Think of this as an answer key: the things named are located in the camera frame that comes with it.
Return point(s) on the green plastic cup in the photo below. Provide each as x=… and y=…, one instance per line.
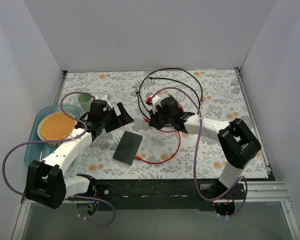
x=85, y=101

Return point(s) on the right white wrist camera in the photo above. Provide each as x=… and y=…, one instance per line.
x=154, y=101

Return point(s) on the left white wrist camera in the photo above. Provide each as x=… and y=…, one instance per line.
x=105, y=98

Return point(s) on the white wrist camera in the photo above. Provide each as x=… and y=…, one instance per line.
x=105, y=98
x=154, y=101

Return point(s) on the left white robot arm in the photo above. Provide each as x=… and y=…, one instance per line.
x=45, y=182

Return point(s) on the black network switch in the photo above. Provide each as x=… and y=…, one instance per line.
x=127, y=148

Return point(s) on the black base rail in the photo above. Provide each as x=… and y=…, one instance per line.
x=161, y=194

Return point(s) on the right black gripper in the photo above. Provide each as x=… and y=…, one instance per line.
x=157, y=120

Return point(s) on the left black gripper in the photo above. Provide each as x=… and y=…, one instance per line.
x=115, y=117

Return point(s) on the teal plastic tray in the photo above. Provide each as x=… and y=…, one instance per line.
x=38, y=151

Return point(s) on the orange woven plate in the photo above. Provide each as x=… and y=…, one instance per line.
x=56, y=126

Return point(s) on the floral tablecloth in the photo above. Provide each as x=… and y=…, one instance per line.
x=166, y=154

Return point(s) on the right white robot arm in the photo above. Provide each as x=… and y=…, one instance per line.
x=237, y=141

